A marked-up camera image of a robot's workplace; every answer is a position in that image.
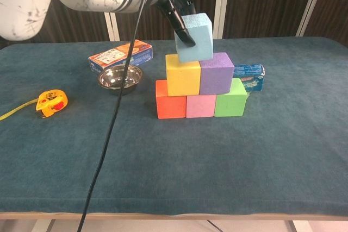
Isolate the purple foam block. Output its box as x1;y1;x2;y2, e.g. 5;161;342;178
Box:
200;52;235;96

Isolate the yellow foam block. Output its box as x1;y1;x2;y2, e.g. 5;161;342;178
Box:
165;54;202;97

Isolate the light blue foam block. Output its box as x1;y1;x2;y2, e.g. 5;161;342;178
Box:
174;12;214;64

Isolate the dark blue table cloth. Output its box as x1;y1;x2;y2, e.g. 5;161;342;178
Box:
0;36;348;221

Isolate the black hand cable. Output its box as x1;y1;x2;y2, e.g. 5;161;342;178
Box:
77;0;152;232

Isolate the blue toothpaste box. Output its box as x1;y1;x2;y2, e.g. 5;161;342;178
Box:
232;64;266;92

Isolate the green foam block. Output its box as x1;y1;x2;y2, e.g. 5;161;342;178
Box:
214;78;248;118

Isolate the yellow tape measure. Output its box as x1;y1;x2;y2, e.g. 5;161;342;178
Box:
0;89;69;122

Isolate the stainless steel bowl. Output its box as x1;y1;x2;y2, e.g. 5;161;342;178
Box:
97;65;144;96

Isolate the pink foam block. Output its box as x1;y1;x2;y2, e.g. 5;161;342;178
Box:
185;95;217;118

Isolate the white partition post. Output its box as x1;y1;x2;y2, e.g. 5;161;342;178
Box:
295;0;328;37
213;0;232;39
104;11;121;43

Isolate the orange blue cookie box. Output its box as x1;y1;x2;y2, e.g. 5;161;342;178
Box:
88;39;154;74

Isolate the orange foam block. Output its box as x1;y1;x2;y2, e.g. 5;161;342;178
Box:
155;79;188;120

